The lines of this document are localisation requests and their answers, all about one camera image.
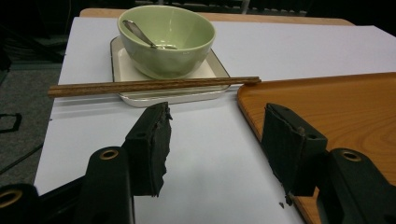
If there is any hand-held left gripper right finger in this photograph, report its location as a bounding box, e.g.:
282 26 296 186
261 103 329 206

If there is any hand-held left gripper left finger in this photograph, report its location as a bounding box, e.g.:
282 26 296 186
121 101 173 198

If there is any brown wooden chopstick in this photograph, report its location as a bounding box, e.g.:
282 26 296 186
47 76 261 93
47 79 262 99

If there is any brown wooden tray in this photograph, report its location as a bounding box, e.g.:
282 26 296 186
236 72 396 224

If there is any white square plate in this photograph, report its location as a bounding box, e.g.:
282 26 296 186
109 35 232 108

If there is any light green ceramic bowl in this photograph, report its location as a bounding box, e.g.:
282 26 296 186
117 5 217 80

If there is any metal spoon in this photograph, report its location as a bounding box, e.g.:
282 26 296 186
121 19 178 50

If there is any white table cover sheet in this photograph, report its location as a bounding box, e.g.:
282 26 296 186
33 17 396 224

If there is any black floor cable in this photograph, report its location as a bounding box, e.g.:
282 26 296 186
0 142 45 175

